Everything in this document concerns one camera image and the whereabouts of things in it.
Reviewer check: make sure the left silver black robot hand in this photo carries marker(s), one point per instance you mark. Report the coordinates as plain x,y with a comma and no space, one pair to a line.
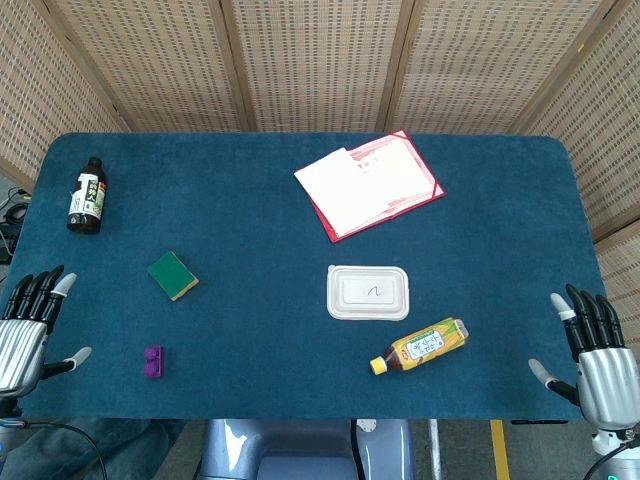
20,345

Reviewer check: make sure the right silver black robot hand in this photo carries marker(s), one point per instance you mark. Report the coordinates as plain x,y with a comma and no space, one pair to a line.
607,380

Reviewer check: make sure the green yellow sponge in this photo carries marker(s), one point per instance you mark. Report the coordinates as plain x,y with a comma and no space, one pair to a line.
170,274

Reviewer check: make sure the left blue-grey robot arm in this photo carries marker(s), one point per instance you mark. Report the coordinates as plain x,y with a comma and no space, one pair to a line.
7,430

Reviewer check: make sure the purple toy block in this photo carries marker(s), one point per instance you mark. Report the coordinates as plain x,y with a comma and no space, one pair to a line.
153,362

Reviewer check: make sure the blue denim cloth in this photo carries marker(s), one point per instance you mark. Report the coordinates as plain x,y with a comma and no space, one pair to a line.
130,450

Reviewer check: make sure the dark sauce bottle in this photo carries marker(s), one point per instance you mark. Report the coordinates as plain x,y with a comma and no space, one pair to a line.
88,200

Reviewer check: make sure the yellow label tea bottle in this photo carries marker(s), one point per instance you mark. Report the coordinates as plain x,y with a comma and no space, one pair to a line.
425,346

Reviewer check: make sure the red certificate folder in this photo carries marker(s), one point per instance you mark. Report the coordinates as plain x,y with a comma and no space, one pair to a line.
425,192

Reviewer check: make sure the blue-grey robot torso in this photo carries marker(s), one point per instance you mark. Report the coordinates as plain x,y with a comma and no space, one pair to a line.
300,450

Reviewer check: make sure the white paper sheet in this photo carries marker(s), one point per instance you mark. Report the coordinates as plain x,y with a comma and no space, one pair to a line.
340,195

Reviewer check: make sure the woven bamboo folding screen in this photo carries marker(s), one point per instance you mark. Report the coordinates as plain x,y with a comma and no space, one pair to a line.
320,60

